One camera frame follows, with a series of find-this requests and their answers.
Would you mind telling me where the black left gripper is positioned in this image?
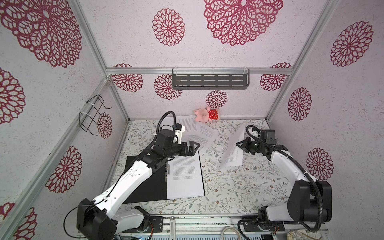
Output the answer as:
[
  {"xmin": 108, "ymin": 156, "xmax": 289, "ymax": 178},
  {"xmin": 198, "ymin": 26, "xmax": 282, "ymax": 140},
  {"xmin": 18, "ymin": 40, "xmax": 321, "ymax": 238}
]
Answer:
[{"xmin": 164, "ymin": 140, "xmax": 200, "ymax": 160}]

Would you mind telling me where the white printed paper sheet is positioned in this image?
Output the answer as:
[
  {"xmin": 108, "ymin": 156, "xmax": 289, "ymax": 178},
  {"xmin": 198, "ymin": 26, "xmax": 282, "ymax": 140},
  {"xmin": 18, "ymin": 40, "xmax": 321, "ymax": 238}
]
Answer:
[
  {"xmin": 167, "ymin": 153, "xmax": 205, "ymax": 200},
  {"xmin": 161, "ymin": 116, "xmax": 200, "ymax": 138},
  {"xmin": 183, "ymin": 126, "xmax": 219, "ymax": 155},
  {"xmin": 221, "ymin": 125, "xmax": 245, "ymax": 169}
]

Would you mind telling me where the teal folder with black inside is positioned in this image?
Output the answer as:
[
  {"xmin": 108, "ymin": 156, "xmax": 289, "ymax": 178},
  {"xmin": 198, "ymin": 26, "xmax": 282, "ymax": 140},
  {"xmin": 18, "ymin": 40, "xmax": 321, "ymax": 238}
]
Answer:
[{"xmin": 122, "ymin": 151, "xmax": 206, "ymax": 204}]

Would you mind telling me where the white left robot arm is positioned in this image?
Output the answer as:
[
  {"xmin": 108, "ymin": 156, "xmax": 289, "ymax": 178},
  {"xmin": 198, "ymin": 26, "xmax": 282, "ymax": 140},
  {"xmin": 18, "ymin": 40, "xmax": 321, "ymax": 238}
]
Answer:
[{"xmin": 76, "ymin": 129, "xmax": 200, "ymax": 240}]

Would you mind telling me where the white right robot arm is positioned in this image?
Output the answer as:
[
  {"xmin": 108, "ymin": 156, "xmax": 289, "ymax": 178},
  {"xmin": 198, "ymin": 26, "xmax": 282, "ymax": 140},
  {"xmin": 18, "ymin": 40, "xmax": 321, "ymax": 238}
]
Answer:
[{"xmin": 236, "ymin": 125, "xmax": 332, "ymax": 226}]

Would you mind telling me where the pink plush pig toy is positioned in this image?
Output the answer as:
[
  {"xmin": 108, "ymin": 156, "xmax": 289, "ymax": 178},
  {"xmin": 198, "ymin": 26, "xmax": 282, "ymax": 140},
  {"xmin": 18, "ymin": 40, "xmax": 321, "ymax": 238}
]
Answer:
[{"xmin": 194, "ymin": 107, "xmax": 220, "ymax": 124}]

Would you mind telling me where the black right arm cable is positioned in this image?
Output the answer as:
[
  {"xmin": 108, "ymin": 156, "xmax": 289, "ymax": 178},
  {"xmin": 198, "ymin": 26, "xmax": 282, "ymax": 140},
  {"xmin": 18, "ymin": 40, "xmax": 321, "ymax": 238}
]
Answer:
[{"xmin": 245, "ymin": 124, "xmax": 325, "ymax": 233}]

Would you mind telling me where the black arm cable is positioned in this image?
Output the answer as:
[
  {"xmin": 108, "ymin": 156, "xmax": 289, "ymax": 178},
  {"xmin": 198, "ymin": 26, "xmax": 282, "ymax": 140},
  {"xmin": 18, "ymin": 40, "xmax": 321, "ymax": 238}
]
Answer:
[
  {"xmin": 62, "ymin": 110, "xmax": 177, "ymax": 239},
  {"xmin": 245, "ymin": 124, "xmax": 325, "ymax": 233}
]

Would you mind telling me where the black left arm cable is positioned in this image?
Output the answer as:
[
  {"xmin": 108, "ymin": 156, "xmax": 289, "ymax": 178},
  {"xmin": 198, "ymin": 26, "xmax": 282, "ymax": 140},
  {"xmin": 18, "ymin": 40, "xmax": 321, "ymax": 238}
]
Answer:
[{"xmin": 62, "ymin": 110, "xmax": 177, "ymax": 239}]

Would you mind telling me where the grey slotted wall shelf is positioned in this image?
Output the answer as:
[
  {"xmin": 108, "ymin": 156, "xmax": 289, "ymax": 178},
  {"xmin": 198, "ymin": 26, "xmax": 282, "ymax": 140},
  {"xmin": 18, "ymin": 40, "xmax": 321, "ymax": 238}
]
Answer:
[{"xmin": 171, "ymin": 69, "xmax": 250, "ymax": 90}]

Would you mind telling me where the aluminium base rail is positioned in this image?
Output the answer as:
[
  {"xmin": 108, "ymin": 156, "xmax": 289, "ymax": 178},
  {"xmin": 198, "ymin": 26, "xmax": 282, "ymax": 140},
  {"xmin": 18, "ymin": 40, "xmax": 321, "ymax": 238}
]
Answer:
[{"xmin": 76, "ymin": 207, "xmax": 330, "ymax": 240}]

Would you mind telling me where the black wire wall rack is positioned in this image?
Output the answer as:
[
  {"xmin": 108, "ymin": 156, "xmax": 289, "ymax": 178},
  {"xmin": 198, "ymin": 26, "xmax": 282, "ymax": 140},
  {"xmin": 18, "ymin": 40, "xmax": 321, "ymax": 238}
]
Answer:
[{"xmin": 78, "ymin": 95, "xmax": 113, "ymax": 139}]

